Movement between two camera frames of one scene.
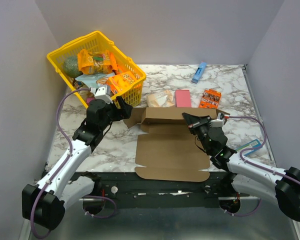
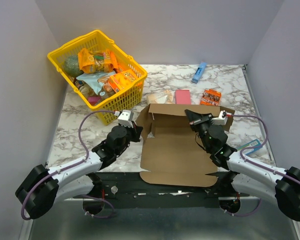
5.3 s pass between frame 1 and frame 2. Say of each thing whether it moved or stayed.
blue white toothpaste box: stayed
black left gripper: moved
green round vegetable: stayed
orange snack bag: stayed
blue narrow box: stayed
